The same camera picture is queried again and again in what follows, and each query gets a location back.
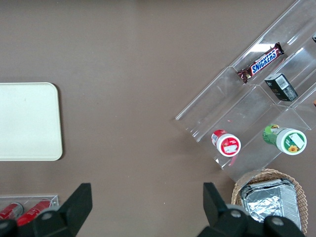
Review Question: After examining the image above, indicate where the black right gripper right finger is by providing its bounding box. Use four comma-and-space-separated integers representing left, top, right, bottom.
197, 182, 307, 237

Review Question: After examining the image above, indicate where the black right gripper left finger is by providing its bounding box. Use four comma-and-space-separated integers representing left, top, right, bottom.
0, 182, 93, 237

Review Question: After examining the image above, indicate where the small wicker basket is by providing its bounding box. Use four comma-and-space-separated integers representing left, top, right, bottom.
231, 168, 309, 235

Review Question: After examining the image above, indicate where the cream rectangular tray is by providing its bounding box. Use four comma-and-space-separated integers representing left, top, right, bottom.
0, 82, 63, 162

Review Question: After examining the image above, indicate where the clear acrylic can box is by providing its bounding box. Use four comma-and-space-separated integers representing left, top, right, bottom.
0, 194, 59, 216

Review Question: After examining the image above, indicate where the red drink can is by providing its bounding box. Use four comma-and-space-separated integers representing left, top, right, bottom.
0, 202, 24, 220
16, 200, 53, 227

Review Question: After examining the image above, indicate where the aluminium foil container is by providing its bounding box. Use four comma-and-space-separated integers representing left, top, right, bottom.
239, 179, 303, 234

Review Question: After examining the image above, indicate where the red and white yogurt cup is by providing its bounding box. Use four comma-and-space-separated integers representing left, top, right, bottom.
211, 129, 241, 158

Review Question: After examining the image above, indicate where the green and white snack cup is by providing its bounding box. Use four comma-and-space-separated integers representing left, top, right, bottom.
262, 123, 308, 156

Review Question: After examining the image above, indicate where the clear acrylic tiered display stand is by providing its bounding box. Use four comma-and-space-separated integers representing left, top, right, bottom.
174, 0, 316, 182

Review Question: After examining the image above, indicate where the black box with barcode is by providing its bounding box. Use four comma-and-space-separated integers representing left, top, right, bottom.
264, 73, 299, 102

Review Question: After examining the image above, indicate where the Snickers chocolate bar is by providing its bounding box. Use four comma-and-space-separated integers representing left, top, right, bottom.
237, 41, 285, 84

